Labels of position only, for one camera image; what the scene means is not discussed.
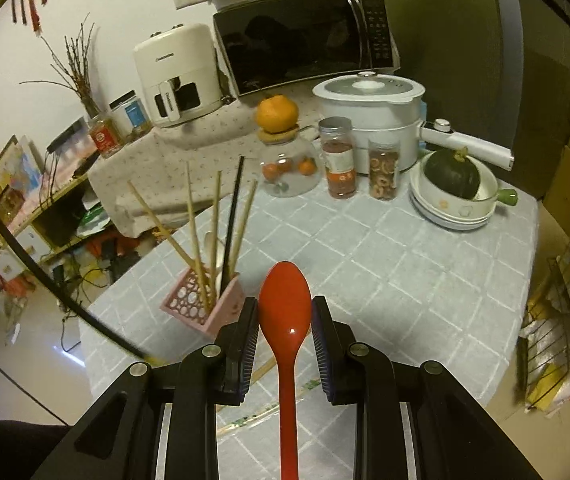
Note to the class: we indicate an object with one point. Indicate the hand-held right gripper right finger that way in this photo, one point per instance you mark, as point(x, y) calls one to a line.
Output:
point(321, 345)

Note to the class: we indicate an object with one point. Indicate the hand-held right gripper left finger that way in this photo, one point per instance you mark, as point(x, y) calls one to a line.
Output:
point(250, 340)

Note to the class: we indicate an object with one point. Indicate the pink perforated utensil holder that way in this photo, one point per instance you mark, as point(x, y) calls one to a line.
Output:
point(225, 310)

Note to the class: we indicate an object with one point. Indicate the red plastic spoon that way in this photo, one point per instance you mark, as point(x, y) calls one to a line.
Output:
point(285, 310)

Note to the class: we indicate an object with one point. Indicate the plastic chopsticks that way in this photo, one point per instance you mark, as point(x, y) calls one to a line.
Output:
point(260, 412)

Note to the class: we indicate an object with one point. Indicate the black chopstick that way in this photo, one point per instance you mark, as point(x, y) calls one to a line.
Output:
point(234, 210)

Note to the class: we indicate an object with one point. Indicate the glass teapot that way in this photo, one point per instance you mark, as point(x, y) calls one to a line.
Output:
point(290, 185)

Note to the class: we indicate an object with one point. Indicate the small orange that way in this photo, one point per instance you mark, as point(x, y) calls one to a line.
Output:
point(285, 164)
point(270, 171)
point(308, 167)

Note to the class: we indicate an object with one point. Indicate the white deep plate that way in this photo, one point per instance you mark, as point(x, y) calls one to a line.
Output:
point(430, 214)
point(445, 226)

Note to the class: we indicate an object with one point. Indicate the jar of red berries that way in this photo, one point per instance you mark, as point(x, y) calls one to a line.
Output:
point(339, 170)

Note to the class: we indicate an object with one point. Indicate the jar of dried fruit rings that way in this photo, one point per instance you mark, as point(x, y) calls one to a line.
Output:
point(384, 170)

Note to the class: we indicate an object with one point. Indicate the floral cabinet cloth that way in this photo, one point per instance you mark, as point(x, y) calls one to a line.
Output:
point(175, 155)

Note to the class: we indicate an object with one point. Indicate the wooden teapot lid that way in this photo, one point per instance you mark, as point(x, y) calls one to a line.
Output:
point(280, 137)

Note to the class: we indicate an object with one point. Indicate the dark green pumpkin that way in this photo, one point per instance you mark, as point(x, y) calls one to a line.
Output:
point(450, 172)

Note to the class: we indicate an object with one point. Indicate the large orange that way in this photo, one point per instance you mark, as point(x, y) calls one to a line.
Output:
point(277, 112)

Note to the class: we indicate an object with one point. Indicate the white electric cooking pot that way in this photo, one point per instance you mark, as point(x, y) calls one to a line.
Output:
point(365, 115)

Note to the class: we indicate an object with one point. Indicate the wooden shelf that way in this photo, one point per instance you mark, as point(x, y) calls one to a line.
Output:
point(55, 200)

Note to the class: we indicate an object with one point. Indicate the red label glass jar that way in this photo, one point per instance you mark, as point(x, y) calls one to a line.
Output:
point(102, 140)

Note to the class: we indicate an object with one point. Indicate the blue label glass jar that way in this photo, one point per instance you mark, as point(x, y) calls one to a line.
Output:
point(132, 117)

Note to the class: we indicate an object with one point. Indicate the small glass aquarium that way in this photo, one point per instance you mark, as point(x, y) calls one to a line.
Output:
point(72, 145)

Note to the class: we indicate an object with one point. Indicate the dark clothing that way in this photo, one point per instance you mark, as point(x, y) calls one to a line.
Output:
point(5, 450)

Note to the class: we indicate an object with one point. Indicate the white air fryer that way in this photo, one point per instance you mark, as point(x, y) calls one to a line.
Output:
point(175, 60)

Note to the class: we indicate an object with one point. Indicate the dried twig bundle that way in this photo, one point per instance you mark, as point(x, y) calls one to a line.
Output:
point(87, 95)

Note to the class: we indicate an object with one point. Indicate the black microwave oven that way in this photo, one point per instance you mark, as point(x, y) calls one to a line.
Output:
point(295, 45)

